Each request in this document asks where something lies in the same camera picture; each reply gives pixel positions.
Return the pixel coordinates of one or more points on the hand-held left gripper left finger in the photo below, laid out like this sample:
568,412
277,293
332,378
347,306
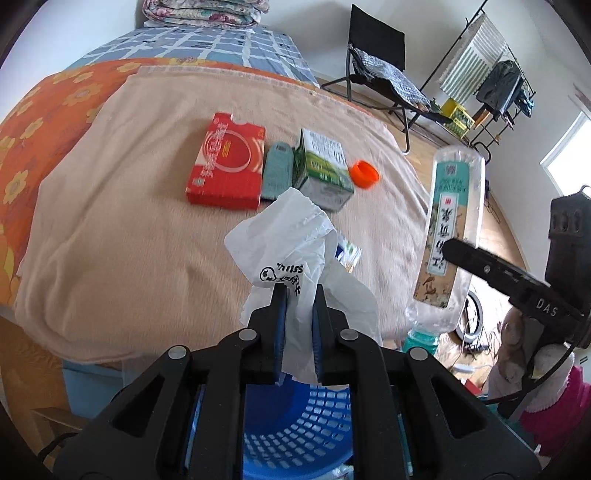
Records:
278,332

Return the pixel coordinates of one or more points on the yellow crate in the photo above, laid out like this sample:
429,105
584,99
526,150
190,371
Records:
457,115

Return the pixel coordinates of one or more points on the dark hanging garment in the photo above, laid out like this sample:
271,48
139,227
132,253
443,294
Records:
501,85

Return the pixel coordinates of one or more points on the blue plastic basket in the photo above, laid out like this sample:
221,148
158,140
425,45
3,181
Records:
295,424

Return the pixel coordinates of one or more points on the light teal pouch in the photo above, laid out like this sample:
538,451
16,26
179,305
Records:
276,170

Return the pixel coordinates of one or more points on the beige blanket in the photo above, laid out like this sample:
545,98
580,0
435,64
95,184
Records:
138,207

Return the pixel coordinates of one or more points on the black drying rack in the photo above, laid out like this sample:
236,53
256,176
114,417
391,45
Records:
466,23

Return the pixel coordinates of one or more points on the window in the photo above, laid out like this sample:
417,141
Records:
570,157

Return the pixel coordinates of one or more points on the blue checkered bed sheet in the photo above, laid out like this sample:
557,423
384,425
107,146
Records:
207,46

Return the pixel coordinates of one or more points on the orange floral bed sheet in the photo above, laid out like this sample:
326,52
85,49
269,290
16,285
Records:
41,138

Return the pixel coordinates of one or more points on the checked cloth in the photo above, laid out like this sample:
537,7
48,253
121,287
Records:
397,81

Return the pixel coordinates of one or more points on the black folding chair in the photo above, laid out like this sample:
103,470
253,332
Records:
376,32

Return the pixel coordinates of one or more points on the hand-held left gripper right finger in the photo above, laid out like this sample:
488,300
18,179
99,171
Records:
317,332

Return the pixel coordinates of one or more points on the clear plastic bottle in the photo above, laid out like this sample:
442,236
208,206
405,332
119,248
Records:
452,203

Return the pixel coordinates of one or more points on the green striped cloth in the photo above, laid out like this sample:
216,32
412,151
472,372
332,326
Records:
475,55

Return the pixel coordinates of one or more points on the orange bottle cap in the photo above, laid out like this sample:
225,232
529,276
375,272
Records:
362,171

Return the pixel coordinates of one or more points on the person's right hand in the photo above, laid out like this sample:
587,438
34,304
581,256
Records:
549,369

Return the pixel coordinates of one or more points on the red cardboard box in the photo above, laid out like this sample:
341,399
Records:
226,161

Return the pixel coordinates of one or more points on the folded floral quilt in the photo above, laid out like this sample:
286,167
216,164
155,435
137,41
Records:
203,11

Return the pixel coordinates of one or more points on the green white milk carton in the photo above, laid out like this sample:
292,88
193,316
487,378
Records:
323,175

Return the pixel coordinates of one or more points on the small blue green packet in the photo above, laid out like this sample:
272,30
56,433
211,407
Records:
348,254

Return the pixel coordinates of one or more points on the person's right forearm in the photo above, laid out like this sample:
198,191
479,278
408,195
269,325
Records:
563,415

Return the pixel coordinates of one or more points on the white plastic bag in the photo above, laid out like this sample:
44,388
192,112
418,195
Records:
286,230

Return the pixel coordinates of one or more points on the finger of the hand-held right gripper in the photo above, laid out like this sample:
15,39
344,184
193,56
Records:
498,272

